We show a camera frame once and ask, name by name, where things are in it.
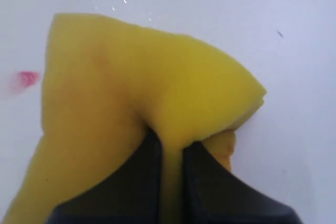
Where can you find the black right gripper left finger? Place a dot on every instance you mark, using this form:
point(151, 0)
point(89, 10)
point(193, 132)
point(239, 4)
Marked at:
point(129, 195)

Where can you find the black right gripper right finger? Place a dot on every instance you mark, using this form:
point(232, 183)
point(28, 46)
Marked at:
point(212, 194)

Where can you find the yellow sponge block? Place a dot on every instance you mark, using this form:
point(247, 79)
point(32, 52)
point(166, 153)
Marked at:
point(105, 83)

